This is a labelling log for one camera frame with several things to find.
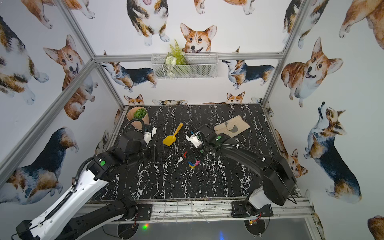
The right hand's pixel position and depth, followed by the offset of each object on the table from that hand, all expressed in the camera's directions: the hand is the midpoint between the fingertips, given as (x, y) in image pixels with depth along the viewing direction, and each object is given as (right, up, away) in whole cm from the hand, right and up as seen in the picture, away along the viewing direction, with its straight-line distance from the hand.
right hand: (191, 153), depth 79 cm
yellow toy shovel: (-16, +4, +22) cm, 28 cm away
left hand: (-12, +6, -10) cm, 17 cm away
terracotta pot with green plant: (-38, +23, +23) cm, 50 cm away
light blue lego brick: (-1, -7, +7) cm, 10 cm away
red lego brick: (-5, -4, +15) cm, 17 cm away
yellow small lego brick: (0, -10, +8) cm, 13 cm away
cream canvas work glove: (+27, +12, +28) cm, 41 cm away
